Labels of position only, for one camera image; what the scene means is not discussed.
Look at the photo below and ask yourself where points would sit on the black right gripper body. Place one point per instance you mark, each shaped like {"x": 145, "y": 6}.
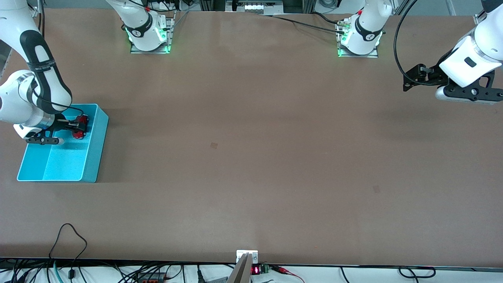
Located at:
{"x": 63, "y": 124}

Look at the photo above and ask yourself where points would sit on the red beetle toy car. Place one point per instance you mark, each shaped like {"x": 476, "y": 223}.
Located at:
{"x": 78, "y": 135}

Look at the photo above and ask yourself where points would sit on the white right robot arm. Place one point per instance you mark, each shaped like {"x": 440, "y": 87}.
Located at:
{"x": 15, "y": 23}

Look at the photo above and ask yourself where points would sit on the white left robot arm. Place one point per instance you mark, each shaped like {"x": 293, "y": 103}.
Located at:
{"x": 485, "y": 39}

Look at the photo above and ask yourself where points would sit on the blue plastic box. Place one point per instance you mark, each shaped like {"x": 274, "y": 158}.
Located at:
{"x": 67, "y": 161}

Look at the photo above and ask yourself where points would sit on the black orange power strip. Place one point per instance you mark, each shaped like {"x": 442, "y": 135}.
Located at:
{"x": 151, "y": 278}

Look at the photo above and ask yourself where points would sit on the lit equipment rack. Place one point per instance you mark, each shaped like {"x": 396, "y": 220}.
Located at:
{"x": 255, "y": 6}

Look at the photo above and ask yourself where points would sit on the red digit display module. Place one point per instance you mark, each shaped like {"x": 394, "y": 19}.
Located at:
{"x": 256, "y": 270}

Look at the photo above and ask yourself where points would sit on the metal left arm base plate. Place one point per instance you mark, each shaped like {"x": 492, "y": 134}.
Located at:
{"x": 371, "y": 54}

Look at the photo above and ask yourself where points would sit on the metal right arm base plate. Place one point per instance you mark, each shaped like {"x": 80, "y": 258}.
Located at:
{"x": 167, "y": 31}

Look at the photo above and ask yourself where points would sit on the grey metal camera mount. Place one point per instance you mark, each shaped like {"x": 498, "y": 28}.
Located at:
{"x": 243, "y": 267}

